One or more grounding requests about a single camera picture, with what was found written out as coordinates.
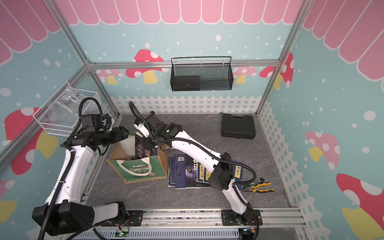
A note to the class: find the green circuit board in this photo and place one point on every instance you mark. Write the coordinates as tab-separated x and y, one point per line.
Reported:
122	233

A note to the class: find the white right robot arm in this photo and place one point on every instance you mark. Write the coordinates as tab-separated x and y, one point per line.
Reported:
219	165

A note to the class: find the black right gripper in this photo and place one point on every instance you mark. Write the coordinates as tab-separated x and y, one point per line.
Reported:
144	139

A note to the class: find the white wire basket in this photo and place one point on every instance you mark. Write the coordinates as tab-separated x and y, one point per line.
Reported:
40	118

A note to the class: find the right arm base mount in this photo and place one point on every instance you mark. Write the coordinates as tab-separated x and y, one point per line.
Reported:
249	218

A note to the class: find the black wire mesh basket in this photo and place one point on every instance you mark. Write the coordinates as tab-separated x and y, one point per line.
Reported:
215	72

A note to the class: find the dark wolf cover book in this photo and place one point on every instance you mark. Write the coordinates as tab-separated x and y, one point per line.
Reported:
192	172

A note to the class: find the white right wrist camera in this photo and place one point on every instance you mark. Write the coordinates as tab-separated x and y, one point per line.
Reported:
141	127

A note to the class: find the dark blue barcode book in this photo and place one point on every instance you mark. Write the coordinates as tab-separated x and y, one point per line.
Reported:
177	174

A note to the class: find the blue book middle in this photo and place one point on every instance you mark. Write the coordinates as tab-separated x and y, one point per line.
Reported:
207	175

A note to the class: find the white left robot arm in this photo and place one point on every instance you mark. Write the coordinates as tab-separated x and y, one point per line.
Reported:
62	212

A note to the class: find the purple book with face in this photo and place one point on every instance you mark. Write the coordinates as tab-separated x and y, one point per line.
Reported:
142	150

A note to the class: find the black plastic tool case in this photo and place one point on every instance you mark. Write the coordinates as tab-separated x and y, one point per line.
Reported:
240	127

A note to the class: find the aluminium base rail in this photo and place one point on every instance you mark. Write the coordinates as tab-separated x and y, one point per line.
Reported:
205	224

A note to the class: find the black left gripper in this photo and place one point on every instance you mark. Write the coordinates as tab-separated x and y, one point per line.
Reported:
117	137

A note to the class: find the clear plastic bag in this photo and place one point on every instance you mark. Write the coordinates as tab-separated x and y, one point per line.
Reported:
64	110

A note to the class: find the yellow handled pliers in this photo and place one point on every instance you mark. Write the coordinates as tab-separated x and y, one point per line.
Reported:
260	186

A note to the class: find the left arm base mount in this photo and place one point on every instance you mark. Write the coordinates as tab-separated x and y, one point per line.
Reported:
129	219

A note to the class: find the black box in basket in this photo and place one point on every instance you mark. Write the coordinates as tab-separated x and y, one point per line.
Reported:
185	83

